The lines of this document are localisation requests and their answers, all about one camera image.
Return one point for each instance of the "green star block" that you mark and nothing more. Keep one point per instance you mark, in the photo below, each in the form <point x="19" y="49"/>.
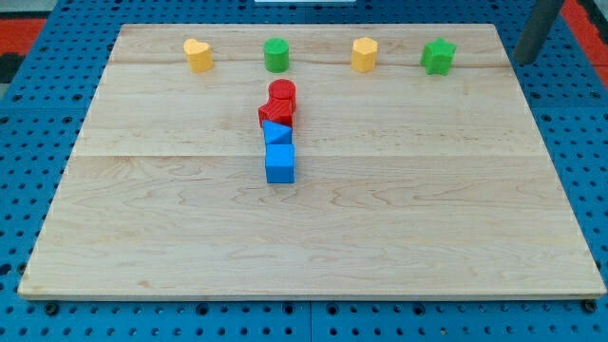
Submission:
<point x="437" y="56"/>

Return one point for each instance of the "yellow hexagon block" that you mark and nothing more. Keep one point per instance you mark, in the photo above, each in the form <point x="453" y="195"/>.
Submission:
<point x="363" y="54"/>

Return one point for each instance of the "red cylinder block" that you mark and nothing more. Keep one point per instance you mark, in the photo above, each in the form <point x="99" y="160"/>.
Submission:
<point x="283" y="89"/>

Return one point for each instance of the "yellow heart block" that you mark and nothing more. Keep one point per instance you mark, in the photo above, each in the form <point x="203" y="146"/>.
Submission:
<point x="198" y="55"/>

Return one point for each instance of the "green cylinder block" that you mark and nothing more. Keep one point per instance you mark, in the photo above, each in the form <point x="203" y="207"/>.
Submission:
<point x="276" y="55"/>

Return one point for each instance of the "blue cube block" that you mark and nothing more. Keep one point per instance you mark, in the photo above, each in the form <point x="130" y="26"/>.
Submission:
<point x="280" y="163"/>

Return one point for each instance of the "blue triangle block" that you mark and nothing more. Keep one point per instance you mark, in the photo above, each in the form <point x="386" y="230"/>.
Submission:
<point x="277" y="133"/>

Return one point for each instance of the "light wooden board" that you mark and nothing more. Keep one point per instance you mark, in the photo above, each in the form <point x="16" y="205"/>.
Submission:
<point x="407" y="186"/>

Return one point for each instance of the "red ridged block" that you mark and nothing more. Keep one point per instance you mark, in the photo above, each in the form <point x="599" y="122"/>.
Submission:
<point x="276" y="111"/>

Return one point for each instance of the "grey cylindrical robot stick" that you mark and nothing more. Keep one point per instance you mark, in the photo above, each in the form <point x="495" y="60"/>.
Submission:
<point x="536" y="29"/>

